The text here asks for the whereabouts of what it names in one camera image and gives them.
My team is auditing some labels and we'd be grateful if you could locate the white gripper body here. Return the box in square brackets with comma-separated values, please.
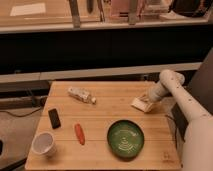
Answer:
[148, 83, 167, 103]

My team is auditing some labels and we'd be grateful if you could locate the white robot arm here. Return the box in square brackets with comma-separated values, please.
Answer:
[148, 69, 213, 171]

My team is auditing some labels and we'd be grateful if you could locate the green ceramic bowl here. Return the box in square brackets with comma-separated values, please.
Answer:
[107, 120, 145, 159]

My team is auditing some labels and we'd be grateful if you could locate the black smartphone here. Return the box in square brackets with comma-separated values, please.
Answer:
[48, 109, 61, 129]

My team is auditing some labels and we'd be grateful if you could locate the white cup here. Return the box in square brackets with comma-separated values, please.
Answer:
[31, 132, 56, 157]

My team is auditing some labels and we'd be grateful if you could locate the white paper sheet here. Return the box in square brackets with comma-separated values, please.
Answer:
[10, 3, 46, 16]

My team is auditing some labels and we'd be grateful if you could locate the grey metal post right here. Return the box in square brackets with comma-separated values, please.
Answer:
[128, 0, 138, 25]

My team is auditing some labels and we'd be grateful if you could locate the grey metal post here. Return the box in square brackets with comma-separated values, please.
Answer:
[128, 0, 138, 25]
[69, 0, 81, 28]

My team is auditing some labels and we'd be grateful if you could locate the black cable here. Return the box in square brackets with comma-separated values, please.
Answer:
[0, 106, 44, 118]

